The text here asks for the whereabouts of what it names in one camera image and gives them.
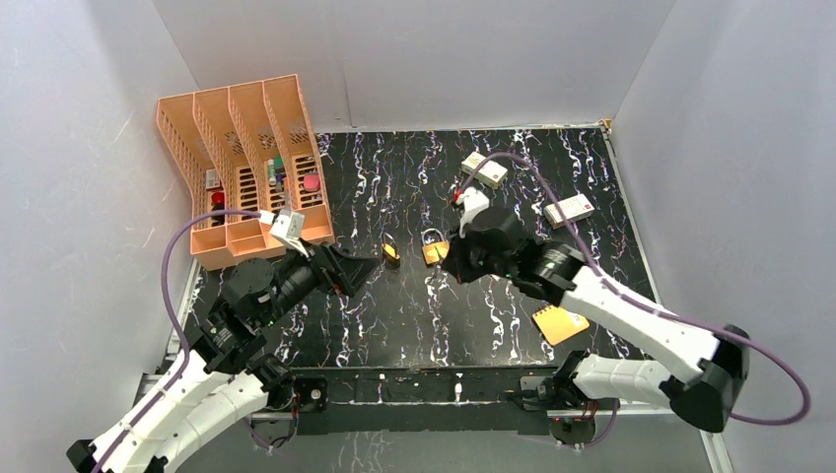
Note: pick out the orange spiral notebook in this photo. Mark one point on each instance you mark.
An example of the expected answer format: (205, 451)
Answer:
(556, 324)

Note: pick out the red black item in organizer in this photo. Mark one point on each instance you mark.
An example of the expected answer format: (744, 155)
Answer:
(218, 203)

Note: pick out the orange plastic file organizer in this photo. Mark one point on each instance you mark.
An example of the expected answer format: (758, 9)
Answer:
(253, 141)

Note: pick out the white green small box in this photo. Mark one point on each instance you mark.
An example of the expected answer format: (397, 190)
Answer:
(491, 174)

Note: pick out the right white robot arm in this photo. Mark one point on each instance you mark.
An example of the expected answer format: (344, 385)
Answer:
(694, 372)

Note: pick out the brass padlock centre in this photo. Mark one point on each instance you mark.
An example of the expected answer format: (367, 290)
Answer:
(435, 246)

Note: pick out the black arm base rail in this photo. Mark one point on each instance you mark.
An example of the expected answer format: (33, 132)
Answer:
(313, 402)

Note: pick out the brass padlock long shackle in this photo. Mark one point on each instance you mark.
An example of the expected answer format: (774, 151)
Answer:
(391, 256)

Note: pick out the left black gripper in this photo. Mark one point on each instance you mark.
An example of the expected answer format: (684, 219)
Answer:
(328, 268)

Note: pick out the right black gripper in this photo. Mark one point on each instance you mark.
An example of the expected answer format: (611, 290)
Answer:
(455, 261)

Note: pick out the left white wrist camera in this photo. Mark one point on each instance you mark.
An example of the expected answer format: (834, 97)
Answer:
(285, 227)

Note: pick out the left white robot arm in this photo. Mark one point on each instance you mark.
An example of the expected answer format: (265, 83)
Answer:
(224, 356)

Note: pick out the white red small box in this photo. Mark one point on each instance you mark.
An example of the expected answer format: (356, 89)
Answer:
(574, 208)

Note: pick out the pink eraser in organizer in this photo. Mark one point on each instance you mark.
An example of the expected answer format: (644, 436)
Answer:
(311, 182)

